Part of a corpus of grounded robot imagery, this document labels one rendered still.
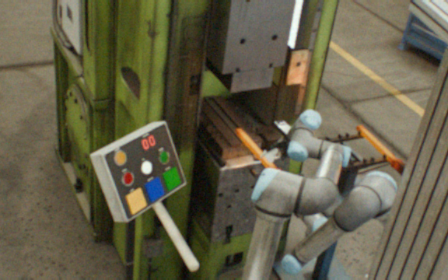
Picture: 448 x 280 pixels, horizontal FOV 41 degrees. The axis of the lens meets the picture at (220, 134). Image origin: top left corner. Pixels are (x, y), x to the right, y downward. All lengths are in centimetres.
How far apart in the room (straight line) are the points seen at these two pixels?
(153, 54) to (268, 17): 49
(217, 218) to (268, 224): 101
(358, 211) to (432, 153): 72
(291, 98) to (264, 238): 119
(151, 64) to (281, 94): 71
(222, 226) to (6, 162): 185
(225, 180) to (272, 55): 60
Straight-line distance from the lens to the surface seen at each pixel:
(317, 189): 185
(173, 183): 245
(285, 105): 295
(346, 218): 208
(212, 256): 305
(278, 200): 184
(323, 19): 284
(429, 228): 142
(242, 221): 297
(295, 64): 282
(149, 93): 256
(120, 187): 229
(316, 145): 221
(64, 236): 367
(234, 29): 241
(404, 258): 153
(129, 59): 288
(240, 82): 254
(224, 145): 272
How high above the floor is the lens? 251
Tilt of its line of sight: 33 degrees down
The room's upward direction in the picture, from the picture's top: 7 degrees clockwise
